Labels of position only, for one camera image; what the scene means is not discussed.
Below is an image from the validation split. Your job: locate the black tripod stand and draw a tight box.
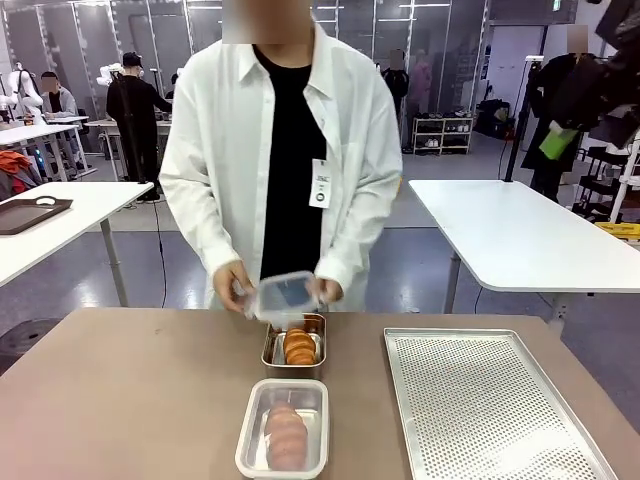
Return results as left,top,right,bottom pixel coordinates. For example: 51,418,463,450
112,69,157,187

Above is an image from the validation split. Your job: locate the black round floor base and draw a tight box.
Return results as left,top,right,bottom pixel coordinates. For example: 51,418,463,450
0,317,57,374

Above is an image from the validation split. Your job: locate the stainless steel rectangular container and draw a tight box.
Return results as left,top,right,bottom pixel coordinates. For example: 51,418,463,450
260,312,328,385
238,382,327,474

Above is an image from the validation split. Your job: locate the person's left forearm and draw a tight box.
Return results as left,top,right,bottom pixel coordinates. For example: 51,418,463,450
315,189,401,289

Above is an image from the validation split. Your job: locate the person in long black coat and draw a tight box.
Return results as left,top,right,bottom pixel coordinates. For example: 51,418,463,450
519,24,602,204

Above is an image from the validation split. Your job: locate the standing man in black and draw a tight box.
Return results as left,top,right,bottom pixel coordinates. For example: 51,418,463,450
105,51,174,202

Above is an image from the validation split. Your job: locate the black utility cart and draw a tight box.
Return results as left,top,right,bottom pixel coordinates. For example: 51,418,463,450
578,145,632,224

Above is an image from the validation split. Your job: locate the person in white shirt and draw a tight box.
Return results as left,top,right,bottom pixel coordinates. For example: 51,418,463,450
158,19,404,314

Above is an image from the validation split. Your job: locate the person's left hand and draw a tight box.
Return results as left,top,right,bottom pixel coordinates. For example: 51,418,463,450
306,276,346,304

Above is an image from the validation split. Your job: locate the white name badge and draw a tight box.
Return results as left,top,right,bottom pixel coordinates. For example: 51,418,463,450
309,157,334,209

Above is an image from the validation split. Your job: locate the white background desk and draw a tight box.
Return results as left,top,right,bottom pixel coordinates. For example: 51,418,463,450
0,122,99,184

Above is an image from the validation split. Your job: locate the golden brown croissant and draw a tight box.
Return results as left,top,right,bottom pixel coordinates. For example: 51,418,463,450
282,326,318,366
264,401,309,471

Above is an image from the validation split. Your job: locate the white shoe rack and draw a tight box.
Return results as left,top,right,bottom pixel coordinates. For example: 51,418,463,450
412,115,476,157

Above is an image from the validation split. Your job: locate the black floor cable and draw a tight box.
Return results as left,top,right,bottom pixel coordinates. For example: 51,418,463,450
151,183,169,309

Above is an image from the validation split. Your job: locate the person's right hand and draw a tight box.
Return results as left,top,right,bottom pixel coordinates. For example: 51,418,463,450
213,260,261,316

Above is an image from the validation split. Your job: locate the orange cloth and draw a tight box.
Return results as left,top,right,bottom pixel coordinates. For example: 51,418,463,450
0,149,44,202

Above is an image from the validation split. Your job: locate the person's right forearm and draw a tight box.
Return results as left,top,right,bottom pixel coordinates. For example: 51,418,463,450
164,184,251,281

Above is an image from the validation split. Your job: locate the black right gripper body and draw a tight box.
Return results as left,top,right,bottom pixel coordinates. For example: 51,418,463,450
563,0,640,150

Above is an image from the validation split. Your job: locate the seated man in grey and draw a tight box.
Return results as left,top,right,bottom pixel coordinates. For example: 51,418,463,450
38,70,81,171

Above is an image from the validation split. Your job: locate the distant person with backpack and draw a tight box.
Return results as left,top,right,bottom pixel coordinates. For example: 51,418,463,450
382,48,407,121

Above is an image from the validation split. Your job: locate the white table with rounded corners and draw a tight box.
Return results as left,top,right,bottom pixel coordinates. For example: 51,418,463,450
407,178,640,327

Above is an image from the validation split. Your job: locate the perforated metal baking tray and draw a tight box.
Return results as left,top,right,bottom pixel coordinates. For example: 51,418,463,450
383,327,621,480

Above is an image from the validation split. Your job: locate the brown serving tray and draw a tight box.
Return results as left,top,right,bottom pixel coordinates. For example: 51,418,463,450
0,195,75,237

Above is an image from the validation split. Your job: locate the white table with grey leg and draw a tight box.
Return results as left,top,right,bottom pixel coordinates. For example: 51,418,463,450
0,180,155,307

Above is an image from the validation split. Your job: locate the yellow crate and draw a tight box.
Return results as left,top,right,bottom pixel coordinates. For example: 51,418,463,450
593,221,640,247

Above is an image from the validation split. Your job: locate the clear plastic clip lid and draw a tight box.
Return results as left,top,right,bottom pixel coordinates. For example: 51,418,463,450
234,377,331,479
243,270,329,324

